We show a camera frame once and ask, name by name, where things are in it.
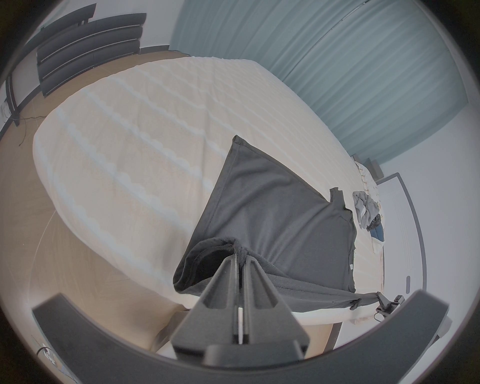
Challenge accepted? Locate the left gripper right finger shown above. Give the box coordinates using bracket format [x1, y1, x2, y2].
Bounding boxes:
[242, 257, 311, 362]

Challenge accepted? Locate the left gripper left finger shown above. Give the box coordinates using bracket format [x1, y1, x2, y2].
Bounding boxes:
[172, 254, 241, 361]

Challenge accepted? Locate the black T-shirt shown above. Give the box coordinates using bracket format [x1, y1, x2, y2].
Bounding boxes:
[172, 135, 379, 314]

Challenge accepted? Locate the bed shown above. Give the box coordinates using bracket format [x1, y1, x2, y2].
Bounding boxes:
[33, 56, 426, 353]

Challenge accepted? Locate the grey garment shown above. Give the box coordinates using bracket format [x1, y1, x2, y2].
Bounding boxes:
[352, 190, 380, 229]

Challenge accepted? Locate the white printed pillow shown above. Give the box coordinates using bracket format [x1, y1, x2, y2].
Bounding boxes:
[352, 159, 379, 196]

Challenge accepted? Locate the grey bedside table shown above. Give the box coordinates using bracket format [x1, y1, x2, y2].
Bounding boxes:
[350, 153, 384, 177]

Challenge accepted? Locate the blue-green curtain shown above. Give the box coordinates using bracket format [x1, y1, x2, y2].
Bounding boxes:
[281, 0, 469, 166]
[169, 0, 370, 81]

